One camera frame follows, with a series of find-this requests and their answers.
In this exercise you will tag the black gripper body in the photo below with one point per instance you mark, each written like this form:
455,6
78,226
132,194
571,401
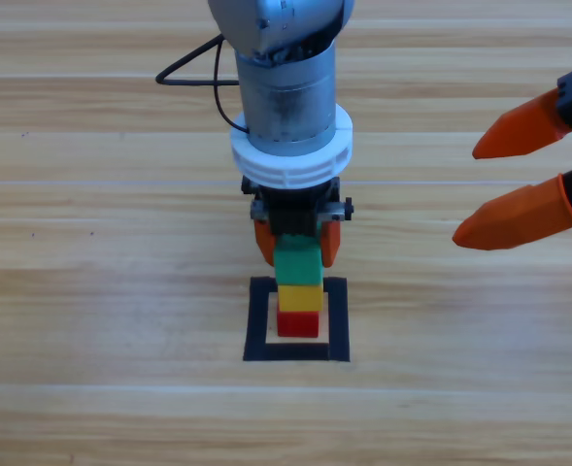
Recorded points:
292,213

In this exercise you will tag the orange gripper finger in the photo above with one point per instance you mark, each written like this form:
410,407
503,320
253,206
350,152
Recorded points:
523,131
331,242
514,223
264,242

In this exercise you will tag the green wooden cube block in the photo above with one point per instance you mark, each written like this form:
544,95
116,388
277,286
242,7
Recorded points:
297,262

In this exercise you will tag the yellow wooden cube block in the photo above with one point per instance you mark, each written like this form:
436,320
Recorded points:
300,297

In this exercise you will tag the red wooden cube block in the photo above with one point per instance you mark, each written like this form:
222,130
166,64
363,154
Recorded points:
297,324

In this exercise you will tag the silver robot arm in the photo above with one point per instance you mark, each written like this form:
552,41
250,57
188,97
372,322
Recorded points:
285,97

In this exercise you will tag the black tape square outline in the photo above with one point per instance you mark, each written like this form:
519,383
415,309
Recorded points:
256,320

